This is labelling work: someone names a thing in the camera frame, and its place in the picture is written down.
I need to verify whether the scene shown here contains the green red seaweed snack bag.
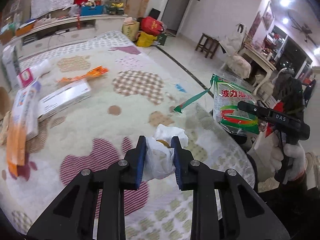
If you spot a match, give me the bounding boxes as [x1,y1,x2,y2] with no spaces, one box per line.
[174,74,259,135]

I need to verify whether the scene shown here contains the orange white carton box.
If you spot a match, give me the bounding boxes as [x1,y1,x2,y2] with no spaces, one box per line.
[6,80,41,178]

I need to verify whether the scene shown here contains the orange plastic snack wrapper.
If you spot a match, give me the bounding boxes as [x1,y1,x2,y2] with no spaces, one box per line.
[58,66,109,83]

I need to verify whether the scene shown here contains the white gloved right hand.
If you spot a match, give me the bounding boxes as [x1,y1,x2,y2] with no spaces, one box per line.
[248,131,306,185]

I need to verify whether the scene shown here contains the white side table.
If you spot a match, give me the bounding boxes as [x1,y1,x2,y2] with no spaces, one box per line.
[239,43,276,95]

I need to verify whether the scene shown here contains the white ornate chair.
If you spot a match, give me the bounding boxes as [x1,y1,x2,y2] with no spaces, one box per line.
[219,23,252,79]

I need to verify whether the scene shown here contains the patterned fluffy table blanket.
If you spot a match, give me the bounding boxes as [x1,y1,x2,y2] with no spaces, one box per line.
[1,31,255,234]

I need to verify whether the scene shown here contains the long white flat box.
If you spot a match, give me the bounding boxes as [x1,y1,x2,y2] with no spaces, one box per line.
[38,79,91,122]

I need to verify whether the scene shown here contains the dark wooden stool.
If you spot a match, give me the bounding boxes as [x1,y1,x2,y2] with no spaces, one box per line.
[195,33,220,59]

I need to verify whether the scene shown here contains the brown paper cup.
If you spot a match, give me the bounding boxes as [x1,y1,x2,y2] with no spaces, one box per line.
[0,87,11,120]

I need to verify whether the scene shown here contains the white pink bottle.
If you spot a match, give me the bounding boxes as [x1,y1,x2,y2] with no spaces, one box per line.
[17,60,52,88]

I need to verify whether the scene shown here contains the green crate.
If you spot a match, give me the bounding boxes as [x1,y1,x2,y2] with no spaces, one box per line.
[156,33,167,46]

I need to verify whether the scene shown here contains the yellow bag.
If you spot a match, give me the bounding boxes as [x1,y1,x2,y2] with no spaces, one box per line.
[136,31,157,48]

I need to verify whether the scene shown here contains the tall white milk carton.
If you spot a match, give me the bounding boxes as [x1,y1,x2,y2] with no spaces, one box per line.
[2,45,21,90]

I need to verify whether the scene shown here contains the red fabric bag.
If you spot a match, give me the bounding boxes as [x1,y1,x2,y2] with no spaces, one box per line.
[140,16,164,36]

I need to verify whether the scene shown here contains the white tv cabinet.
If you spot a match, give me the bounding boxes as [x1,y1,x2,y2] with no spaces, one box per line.
[1,15,126,60]

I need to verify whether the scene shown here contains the cardboard box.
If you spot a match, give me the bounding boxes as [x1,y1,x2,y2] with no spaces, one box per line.
[122,21,140,41]

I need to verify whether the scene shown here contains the blue storage bin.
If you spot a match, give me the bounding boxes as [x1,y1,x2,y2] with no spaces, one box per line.
[80,5,104,16]

